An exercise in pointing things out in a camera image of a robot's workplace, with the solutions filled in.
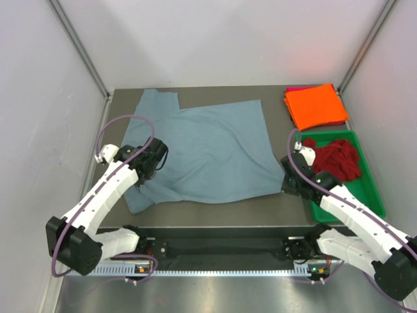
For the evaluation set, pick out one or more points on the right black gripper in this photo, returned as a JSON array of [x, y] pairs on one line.
[[287, 188]]

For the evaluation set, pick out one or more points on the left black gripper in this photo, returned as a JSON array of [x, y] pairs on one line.
[[140, 182]]

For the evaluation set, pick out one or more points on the grey-blue t-shirt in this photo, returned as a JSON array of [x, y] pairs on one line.
[[217, 154]]

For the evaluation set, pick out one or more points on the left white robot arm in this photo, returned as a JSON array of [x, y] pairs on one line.
[[73, 239]]

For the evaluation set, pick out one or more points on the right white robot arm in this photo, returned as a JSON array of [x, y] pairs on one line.
[[379, 250]]

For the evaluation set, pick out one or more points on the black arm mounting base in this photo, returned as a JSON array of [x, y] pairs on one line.
[[281, 243]]

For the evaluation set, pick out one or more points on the dark red t-shirt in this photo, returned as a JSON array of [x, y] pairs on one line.
[[339, 157]]

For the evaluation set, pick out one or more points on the green plastic tray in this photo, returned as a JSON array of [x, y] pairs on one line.
[[363, 189]]

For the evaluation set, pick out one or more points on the folded orange t-shirt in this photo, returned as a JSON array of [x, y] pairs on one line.
[[314, 106]]

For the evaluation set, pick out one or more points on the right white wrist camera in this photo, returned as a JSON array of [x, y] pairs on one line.
[[307, 152]]

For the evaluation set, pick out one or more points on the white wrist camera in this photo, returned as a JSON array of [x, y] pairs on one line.
[[106, 154], [307, 152]]

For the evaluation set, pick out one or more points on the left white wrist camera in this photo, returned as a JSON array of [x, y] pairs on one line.
[[106, 154]]

